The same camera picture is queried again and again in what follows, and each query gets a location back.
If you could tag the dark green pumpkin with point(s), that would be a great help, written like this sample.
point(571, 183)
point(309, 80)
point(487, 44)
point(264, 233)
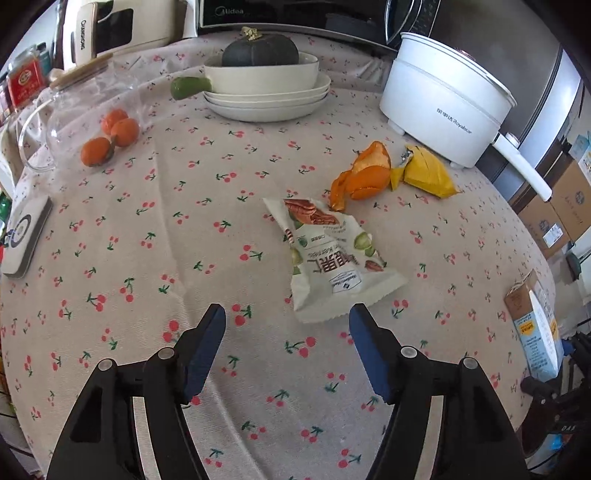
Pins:
point(258, 53)

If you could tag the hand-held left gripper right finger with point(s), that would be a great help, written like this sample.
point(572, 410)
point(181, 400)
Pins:
point(369, 355)

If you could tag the white plate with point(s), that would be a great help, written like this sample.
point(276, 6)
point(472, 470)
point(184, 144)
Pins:
point(323, 87)
point(268, 115)

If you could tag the cardboard box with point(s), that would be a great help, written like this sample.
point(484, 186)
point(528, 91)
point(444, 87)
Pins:
point(545, 230)
point(572, 203)

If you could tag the glass pitcher with wooden lid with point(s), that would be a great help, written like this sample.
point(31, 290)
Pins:
point(78, 76)

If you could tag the stack of white bowls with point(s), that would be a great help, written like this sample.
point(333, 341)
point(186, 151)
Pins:
point(277, 102)

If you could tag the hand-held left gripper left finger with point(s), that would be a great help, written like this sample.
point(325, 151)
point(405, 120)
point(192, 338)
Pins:
point(205, 350)

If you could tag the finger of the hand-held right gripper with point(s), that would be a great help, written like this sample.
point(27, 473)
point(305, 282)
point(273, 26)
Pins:
point(540, 390)

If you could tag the red tin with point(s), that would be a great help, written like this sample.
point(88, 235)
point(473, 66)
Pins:
point(25, 83)

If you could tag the black microwave oven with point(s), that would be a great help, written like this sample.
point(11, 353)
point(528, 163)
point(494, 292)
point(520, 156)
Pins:
point(300, 14)

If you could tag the cherry print tablecloth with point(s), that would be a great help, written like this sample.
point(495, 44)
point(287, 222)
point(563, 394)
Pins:
point(138, 277)

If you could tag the cream kitchen appliance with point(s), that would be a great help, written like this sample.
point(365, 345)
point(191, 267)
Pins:
point(143, 23)

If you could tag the white electric cooking pot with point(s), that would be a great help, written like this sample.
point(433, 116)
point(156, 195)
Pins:
point(438, 101)

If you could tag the white square device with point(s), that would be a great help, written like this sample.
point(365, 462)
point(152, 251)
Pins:
point(23, 235)

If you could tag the brown and blue drink carton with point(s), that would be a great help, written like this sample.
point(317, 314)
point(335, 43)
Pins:
point(535, 332)

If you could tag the grey refrigerator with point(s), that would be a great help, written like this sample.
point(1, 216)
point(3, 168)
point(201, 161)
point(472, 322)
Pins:
point(545, 115)

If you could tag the tangerine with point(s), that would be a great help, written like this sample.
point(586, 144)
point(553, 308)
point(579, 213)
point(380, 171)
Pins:
point(113, 117)
point(96, 152)
point(125, 134)

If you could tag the white nut snack packet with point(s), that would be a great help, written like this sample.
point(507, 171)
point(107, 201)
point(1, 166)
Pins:
point(332, 263)

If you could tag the orange peel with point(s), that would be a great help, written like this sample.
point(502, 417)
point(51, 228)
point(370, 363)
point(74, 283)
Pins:
point(364, 184)

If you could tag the yellow snack wrapper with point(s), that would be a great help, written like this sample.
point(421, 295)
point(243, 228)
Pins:
point(429, 175)

